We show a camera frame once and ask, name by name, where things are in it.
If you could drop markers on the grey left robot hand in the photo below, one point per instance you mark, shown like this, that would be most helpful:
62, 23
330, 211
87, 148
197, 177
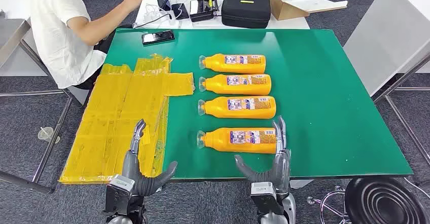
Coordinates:
131, 165

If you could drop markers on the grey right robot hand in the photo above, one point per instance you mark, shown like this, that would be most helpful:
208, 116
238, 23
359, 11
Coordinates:
281, 172

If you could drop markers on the orange detergent bottle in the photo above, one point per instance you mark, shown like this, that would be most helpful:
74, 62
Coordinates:
218, 142
215, 85
218, 110
215, 64

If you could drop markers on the person's right forearm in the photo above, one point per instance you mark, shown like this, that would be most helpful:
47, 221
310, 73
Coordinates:
100, 24

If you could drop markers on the white power strip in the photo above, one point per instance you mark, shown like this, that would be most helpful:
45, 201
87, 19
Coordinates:
161, 21

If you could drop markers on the black smartphone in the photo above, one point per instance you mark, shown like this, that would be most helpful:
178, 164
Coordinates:
158, 37

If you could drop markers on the yellow plastic sheet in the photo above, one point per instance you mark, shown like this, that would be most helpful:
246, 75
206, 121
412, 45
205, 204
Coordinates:
111, 115

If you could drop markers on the chrome stool base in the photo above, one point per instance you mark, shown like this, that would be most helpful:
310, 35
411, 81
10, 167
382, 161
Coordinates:
327, 205

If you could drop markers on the black handheld device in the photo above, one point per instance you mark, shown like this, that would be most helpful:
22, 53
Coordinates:
203, 11

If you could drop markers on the person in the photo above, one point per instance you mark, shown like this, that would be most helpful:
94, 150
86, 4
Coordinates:
57, 31

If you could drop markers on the clear plastic cup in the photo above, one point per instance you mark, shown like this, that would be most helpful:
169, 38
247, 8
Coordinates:
47, 134

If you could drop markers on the black zip case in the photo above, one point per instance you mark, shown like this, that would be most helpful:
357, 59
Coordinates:
245, 12

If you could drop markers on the white table with steel legs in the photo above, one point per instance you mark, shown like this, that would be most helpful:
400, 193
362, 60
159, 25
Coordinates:
13, 38
386, 38

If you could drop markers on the open cardboard box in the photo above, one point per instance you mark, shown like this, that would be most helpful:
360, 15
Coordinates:
285, 11

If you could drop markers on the white sheet in box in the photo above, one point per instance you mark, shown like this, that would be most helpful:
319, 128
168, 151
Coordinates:
315, 2

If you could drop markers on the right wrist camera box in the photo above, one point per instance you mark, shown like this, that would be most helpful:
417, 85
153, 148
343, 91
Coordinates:
267, 200

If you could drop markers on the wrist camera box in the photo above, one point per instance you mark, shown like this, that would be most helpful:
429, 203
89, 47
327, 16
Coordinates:
267, 200
117, 195

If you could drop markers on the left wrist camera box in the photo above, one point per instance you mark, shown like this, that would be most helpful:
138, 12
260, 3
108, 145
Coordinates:
117, 195

